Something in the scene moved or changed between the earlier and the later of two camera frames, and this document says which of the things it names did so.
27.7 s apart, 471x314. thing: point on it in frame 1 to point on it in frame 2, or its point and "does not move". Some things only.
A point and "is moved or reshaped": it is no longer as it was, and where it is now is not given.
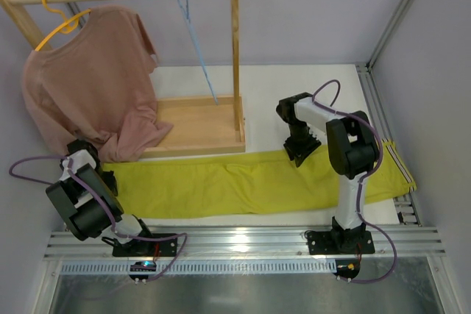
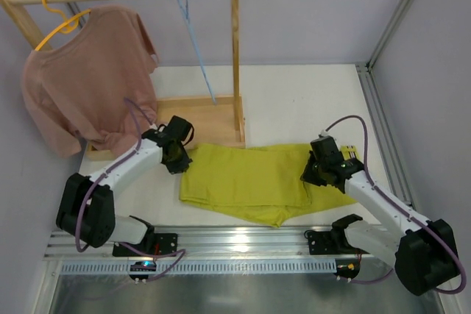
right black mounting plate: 340,241 does not move
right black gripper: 301,145 to 311,171
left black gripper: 109,180 to 176,156
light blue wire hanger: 186,13 does not move
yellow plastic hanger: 68,26 does not move
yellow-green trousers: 167,187 is moved or reshaped
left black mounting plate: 160,248 does not move
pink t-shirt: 94,84 does not move
